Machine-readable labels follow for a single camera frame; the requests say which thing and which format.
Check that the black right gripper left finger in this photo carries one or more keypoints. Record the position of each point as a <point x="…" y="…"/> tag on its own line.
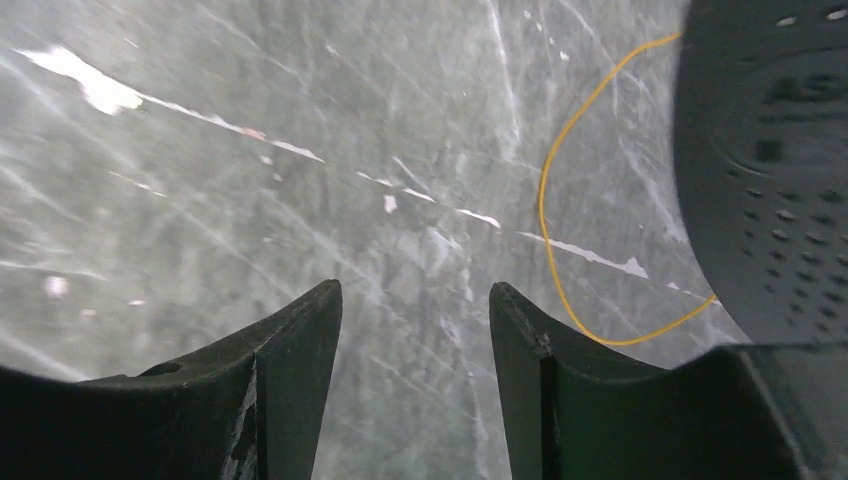
<point x="248" y="406"/>

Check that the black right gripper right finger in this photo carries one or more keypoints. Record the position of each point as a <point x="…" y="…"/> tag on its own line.
<point x="576" y="409"/>

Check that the dark grey perforated spool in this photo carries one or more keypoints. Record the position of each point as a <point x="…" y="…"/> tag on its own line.
<point x="760" y="162"/>

